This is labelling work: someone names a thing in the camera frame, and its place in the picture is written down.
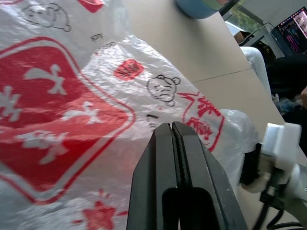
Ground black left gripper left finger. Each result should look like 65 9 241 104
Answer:
126 122 178 230

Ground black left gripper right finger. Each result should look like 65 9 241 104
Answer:
174 121 248 230

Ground white plastic bag red print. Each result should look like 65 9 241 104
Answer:
0 0 261 230

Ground person in black clothing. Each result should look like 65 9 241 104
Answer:
265 53 307 127

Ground white chair back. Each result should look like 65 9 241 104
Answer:
239 46 273 96

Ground brown cardboard box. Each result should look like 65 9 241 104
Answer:
234 30 250 45

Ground computer monitor with lit screen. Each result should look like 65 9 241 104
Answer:
271 6 307 58

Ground blue round bowl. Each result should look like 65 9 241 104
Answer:
174 0 223 20

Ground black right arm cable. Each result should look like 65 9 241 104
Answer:
260 167 307 230

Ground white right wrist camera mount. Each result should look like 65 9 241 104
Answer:
248 123 302 195

